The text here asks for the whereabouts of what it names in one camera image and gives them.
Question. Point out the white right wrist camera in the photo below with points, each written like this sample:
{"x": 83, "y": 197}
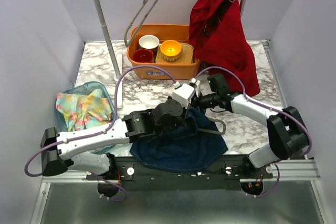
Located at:
{"x": 196, "y": 85}

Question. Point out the clear blue plastic bin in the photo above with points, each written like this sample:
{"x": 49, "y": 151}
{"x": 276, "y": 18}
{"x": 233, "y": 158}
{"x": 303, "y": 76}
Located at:
{"x": 86, "y": 86}

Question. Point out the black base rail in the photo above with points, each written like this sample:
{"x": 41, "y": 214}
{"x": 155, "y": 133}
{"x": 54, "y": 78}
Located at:
{"x": 227, "y": 173}

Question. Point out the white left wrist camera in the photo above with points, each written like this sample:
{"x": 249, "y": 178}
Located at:
{"x": 183, "y": 93}

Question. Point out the beige square plate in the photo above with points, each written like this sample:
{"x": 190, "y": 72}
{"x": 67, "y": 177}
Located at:
{"x": 185, "y": 56}

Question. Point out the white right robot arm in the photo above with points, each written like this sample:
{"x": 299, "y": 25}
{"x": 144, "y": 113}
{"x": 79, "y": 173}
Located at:
{"x": 287, "y": 133}

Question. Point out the orange plastic basin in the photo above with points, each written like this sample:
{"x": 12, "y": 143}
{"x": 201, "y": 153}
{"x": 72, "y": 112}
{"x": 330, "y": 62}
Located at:
{"x": 180, "y": 33}

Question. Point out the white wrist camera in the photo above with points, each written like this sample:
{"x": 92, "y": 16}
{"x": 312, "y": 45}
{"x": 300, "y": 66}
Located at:
{"x": 183, "y": 93}
{"x": 196, "y": 85}

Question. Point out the floral cloth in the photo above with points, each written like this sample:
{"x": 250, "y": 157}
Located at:
{"x": 81, "y": 111}

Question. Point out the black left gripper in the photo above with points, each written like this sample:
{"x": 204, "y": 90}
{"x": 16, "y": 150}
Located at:
{"x": 181, "y": 123}

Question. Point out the red cup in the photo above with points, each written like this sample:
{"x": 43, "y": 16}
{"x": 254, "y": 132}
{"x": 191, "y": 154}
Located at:
{"x": 143, "y": 56}

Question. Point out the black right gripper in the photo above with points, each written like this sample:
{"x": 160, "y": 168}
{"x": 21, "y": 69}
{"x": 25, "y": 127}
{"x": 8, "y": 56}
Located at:
{"x": 196, "y": 102}

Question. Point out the blue denim skirt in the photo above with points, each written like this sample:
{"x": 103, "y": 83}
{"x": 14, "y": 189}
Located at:
{"x": 186, "y": 149}

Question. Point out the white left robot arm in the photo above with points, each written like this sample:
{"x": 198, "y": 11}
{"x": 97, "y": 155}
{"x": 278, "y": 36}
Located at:
{"x": 61, "y": 151}

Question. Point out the yellow bowl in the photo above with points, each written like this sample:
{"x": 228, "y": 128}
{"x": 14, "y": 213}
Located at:
{"x": 170, "y": 50}

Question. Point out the red skirt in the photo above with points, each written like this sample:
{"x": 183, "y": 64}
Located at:
{"x": 217, "y": 36}

